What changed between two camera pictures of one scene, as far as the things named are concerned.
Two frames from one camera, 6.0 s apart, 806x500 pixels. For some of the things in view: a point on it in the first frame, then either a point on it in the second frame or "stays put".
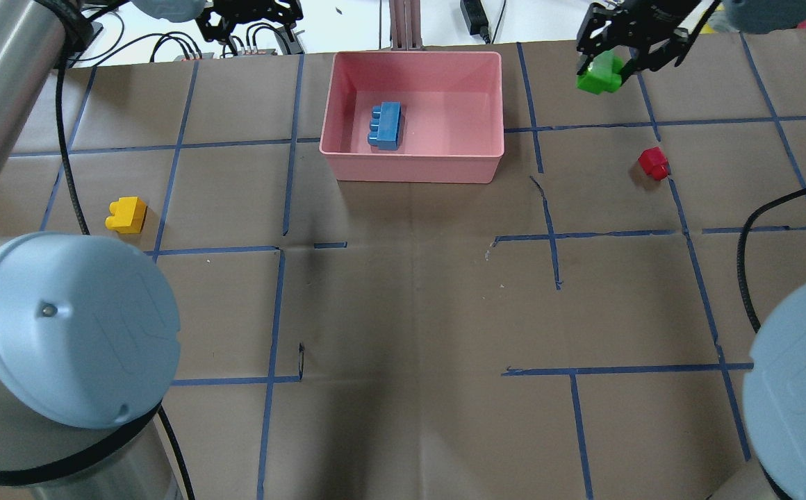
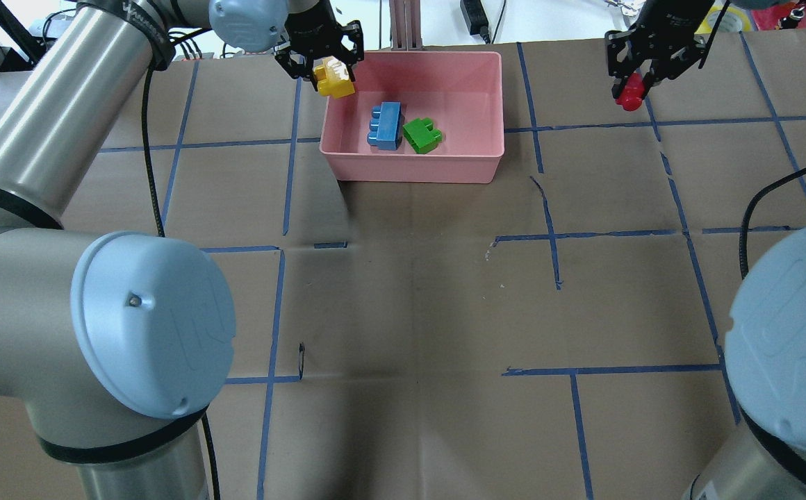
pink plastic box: (452, 116) stays put
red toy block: (654, 162) → (633, 93)
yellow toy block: (128, 215) → (333, 78)
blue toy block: (385, 126) stays put
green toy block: (604, 74) → (421, 135)
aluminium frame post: (405, 25) stays put
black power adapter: (475, 18) stays put
